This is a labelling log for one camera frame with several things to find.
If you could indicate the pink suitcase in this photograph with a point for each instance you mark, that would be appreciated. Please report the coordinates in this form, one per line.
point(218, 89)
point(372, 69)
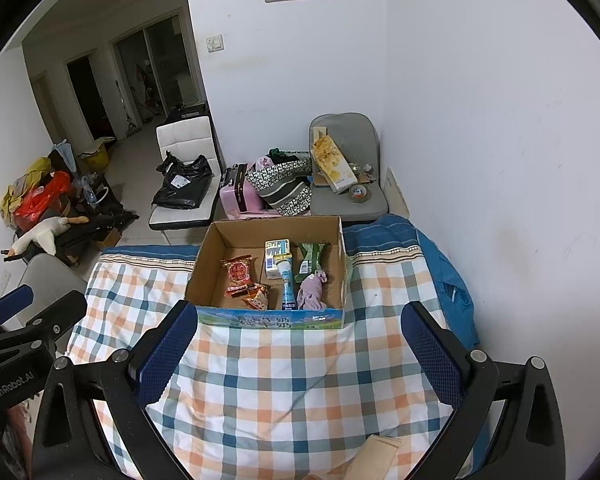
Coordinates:
point(230, 195)

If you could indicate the yellow cloth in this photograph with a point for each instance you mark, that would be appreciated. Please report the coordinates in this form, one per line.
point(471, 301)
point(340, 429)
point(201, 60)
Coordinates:
point(30, 170)

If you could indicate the white board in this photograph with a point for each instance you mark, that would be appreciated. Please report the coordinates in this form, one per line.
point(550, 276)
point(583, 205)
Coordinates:
point(397, 195)

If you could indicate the yellow snack box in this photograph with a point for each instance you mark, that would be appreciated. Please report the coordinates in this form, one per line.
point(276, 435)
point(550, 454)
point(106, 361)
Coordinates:
point(330, 160)

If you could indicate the tape roll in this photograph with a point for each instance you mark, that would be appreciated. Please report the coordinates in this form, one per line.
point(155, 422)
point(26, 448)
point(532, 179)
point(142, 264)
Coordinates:
point(358, 194)

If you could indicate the dark green cloth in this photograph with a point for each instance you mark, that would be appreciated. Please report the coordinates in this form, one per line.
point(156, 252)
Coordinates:
point(280, 154)

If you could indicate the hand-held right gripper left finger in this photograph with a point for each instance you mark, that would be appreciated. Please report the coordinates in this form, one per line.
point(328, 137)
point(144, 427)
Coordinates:
point(162, 360)

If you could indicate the red snack packet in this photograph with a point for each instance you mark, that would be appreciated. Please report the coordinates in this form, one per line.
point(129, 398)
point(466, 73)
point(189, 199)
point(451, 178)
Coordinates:
point(239, 275)

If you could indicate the goose plush toy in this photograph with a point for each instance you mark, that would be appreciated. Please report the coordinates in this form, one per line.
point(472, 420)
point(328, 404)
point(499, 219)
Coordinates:
point(45, 230)

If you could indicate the checked blanket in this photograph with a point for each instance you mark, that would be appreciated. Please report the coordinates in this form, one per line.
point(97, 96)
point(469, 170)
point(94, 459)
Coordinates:
point(280, 385)

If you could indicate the grey padded chair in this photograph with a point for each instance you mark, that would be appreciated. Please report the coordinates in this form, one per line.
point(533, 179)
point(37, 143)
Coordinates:
point(350, 130)

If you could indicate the orange panda snack packet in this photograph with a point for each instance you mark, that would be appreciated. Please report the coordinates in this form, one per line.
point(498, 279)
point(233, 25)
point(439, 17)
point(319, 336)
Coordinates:
point(257, 297)

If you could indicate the glass sliding door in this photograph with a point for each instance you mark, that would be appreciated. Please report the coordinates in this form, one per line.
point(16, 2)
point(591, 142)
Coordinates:
point(150, 70)

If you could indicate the green snack packet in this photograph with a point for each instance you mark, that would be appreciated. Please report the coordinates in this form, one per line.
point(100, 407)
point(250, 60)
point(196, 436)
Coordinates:
point(311, 257)

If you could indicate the brown paper piece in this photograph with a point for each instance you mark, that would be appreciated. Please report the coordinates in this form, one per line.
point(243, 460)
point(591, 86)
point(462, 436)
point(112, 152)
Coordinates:
point(375, 457)

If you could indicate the white chair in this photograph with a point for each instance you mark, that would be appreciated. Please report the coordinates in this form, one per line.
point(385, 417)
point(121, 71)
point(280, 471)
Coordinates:
point(185, 132)

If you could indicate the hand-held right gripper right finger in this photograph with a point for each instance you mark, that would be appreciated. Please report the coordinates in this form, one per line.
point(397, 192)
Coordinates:
point(432, 355)

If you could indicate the red plastic bag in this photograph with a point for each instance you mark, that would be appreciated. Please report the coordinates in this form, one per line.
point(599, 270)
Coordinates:
point(40, 195)

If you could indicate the blue and white tube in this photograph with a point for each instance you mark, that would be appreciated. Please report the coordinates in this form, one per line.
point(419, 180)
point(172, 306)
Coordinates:
point(287, 285)

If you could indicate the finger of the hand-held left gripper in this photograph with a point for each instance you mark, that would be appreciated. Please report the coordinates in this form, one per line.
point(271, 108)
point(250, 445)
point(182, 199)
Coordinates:
point(60, 315)
point(10, 302)

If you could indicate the blue cloth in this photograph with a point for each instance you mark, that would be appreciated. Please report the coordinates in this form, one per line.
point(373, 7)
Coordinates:
point(450, 285)

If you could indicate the black plastic bag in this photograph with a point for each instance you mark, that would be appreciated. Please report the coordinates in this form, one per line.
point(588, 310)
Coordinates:
point(180, 185)

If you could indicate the patterned tote bag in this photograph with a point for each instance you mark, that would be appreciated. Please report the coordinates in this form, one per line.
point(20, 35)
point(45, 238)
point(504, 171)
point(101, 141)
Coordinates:
point(280, 185)

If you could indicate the light blue plastic bag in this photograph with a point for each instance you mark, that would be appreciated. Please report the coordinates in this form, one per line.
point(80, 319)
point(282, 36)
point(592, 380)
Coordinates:
point(66, 156)

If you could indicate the grey plastic chair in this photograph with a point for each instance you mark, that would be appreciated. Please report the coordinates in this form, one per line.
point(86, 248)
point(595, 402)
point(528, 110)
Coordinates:
point(50, 275)

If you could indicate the white wall switch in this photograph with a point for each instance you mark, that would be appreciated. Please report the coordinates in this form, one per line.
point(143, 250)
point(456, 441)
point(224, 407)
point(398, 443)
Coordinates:
point(214, 43)

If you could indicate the black bags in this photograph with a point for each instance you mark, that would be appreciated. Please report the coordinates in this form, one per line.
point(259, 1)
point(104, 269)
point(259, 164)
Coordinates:
point(105, 220)

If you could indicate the purple cloth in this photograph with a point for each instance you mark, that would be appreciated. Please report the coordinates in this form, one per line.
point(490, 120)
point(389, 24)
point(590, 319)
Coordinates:
point(311, 290)

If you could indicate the yellow bin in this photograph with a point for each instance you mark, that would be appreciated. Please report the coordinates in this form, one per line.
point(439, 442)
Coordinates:
point(100, 157)

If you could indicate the cardboard box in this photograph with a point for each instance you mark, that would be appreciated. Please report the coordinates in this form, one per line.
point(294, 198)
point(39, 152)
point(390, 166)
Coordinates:
point(280, 227)

